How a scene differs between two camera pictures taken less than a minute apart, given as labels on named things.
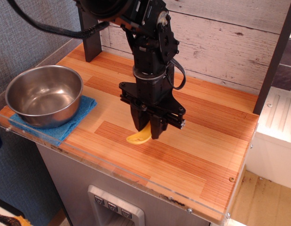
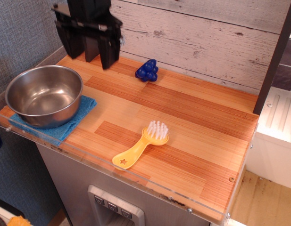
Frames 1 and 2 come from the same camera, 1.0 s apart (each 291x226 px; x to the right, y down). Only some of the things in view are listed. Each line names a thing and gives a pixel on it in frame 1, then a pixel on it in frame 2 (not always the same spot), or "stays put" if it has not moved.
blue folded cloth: (55, 134) stays put
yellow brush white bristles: (141, 136) → (156, 133)
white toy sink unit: (272, 154) stays put
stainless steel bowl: (45, 96) stays put
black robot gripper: (152, 99) → (95, 14)
